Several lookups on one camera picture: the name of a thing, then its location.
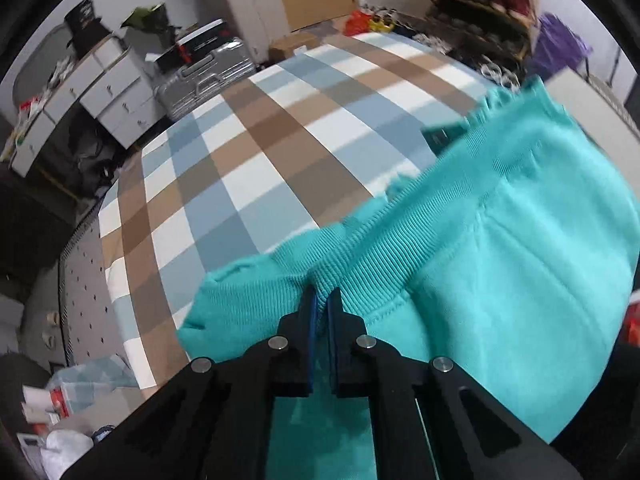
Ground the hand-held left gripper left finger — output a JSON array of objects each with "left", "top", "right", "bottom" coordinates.
[{"left": 62, "top": 282, "right": 319, "bottom": 480}]

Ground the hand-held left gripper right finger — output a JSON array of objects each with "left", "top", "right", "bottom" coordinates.
[{"left": 326, "top": 287, "right": 584, "bottom": 480}]

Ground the teal zip jacket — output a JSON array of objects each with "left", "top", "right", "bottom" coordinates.
[{"left": 177, "top": 76, "right": 640, "bottom": 480}]

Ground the checkered bed blanket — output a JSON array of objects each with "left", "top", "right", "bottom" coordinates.
[{"left": 97, "top": 30, "right": 501, "bottom": 391}]

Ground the grey dotted rug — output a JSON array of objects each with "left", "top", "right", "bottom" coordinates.
[{"left": 57, "top": 220, "right": 151, "bottom": 402}]

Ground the translucent plastic bag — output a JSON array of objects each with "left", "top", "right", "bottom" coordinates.
[{"left": 47, "top": 355, "right": 139, "bottom": 412}]

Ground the silver hard suitcase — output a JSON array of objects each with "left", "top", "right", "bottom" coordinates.
[{"left": 155, "top": 37, "right": 256, "bottom": 121}]

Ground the black bag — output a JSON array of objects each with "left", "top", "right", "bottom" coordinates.
[{"left": 65, "top": 120, "right": 126, "bottom": 201}]

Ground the small cardboard box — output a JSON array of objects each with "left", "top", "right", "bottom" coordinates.
[{"left": 269, "top": 32, "right": 321, "bottom": 64}]

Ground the white plastic bag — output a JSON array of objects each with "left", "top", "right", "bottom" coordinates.
[{"left": 40, "top": 430, "right": 96, "bottom": 480}]

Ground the black red striped shoe box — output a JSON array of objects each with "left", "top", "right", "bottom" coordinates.
[{"left": 152, "top": 19, "right": 234, "bottom": 71}]

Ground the red plastic bag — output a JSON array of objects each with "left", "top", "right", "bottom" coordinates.
[{"left": 345, "top": 10, "right": 374, "bottom": 36}]

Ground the pile of loose shoes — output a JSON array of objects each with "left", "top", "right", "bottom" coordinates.
[{"left": 360, "top": 5, "right": 521, "bottom": 91}]

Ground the white dresser with drawers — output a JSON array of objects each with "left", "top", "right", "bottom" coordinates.
[{"left": 10, "top": 37, "right": 157, "bottom": 179}]

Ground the white hard suitcase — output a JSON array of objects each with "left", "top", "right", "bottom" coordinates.
[{"left": 202, "top": 0, "right": 292, "bottom": 64}]

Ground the wrapped flower bouquet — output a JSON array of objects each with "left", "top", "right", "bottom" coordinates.
[{"left": 121, "top": 4, "right": 174, "bottom": 49}]

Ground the pile of dresser clutter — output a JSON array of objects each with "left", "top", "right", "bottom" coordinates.
[{"left": 10, "top": 55, "right": 71, "bottom": 161}]

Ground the purple bag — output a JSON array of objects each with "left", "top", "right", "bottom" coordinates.
[{"left": 525, "top": 12, "right": 594, "bottom": 81}]

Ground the black gift box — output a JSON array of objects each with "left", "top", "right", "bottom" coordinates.
[{"left": 65, "top": 0, "right": 109, "bottom": 56}]

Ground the grey rounded panel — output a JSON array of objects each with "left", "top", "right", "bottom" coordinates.
[{"left": 15, "top": 25, "right": 76, "bottom": 111}]

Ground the grey bed frame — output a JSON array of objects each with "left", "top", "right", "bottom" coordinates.
[{"left": 545, "top": 67, "right": 640, "bottom": 141}]

